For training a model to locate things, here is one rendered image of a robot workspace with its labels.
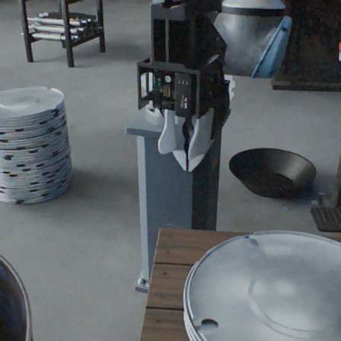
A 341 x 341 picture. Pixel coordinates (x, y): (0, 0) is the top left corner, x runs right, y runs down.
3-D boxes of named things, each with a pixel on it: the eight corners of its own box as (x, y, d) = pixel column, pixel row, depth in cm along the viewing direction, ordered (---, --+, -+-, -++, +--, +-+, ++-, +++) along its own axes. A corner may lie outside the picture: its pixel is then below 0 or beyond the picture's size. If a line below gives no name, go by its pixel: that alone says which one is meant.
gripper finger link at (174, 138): (150, 181, 55) (148, 110, 51) (170, 160, 60) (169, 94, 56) (173, 186, 54) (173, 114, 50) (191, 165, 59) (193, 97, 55)
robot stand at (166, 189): (132, 290, 115) (123, 126, 94) (157, 246, 131) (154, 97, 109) (204, 307, 110) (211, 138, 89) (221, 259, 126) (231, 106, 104)
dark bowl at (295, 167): (230, 206, 149) (231, 188, 146) (224, 163, 175) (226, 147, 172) (322, 208, 148) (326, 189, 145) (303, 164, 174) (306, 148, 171)
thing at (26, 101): (18, 125, 131) (17, 123, 130) (-48, 108, 143) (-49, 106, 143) (81, 96, 153) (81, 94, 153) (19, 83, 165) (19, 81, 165)
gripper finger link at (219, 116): (186, 136, 55) (187, 66, 51) (191, 131, 57) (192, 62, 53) (223, 142, 54) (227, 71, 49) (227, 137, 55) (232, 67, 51)
